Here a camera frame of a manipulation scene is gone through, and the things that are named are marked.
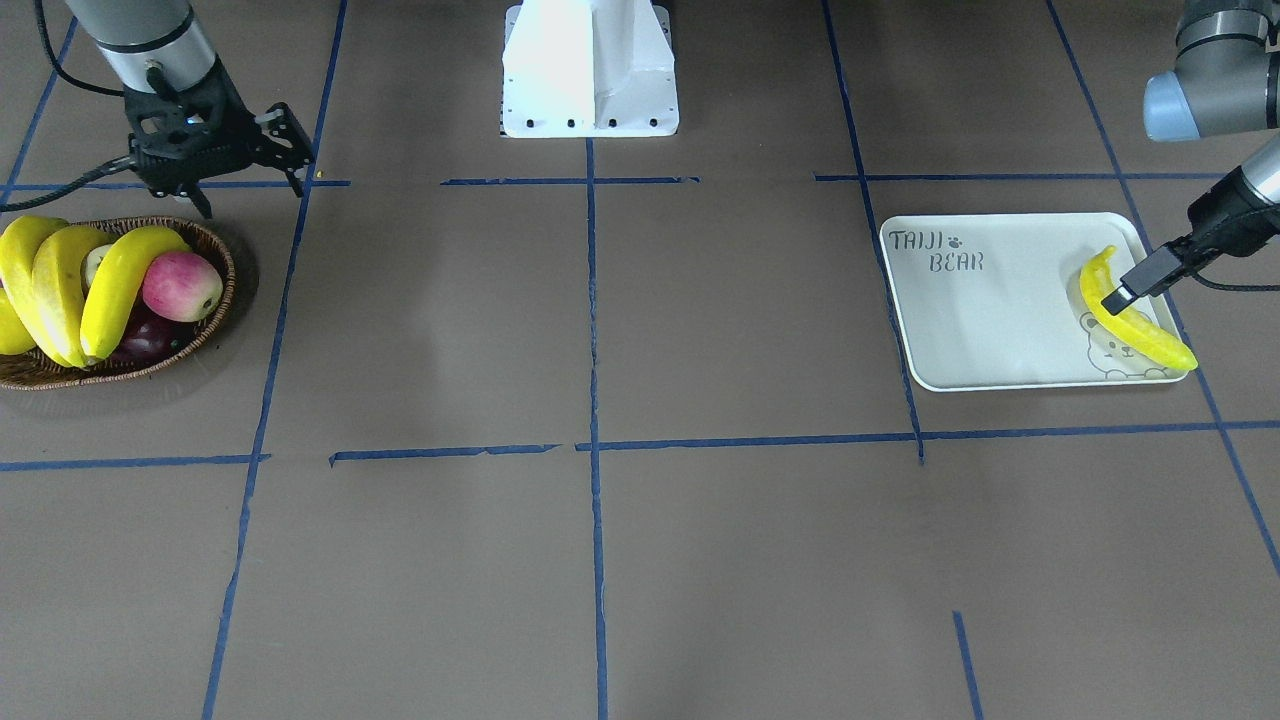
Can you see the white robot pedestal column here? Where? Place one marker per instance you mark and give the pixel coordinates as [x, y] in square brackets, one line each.
[589, 69]

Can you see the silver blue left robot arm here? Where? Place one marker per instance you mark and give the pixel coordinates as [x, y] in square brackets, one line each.
[1224, 82]

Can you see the brown woven basket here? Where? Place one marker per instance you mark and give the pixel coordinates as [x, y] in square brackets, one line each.
[35, 371]

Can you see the yellow banana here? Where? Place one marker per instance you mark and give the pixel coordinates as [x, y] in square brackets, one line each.
[1131, 328]
[116, 284]
[58, 286]
[19, 245]

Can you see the red pink apple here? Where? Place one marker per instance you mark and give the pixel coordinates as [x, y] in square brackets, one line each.
[182, 286]

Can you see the yellow lemon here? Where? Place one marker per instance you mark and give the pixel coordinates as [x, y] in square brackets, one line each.
[14, 336]

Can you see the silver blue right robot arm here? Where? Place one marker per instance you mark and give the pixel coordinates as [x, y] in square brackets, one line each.
[136, 35]

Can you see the dark red apple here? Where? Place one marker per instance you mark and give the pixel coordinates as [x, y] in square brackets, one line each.
[149, 339]

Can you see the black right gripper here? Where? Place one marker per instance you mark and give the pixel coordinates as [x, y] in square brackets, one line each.
[228, 124]

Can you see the pale green apple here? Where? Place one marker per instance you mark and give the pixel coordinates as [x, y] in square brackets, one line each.
[91, 264]

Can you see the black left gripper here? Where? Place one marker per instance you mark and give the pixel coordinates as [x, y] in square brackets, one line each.
[1231, 219]

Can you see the white bear print tray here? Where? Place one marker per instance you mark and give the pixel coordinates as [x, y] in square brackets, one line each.
[992, 301]

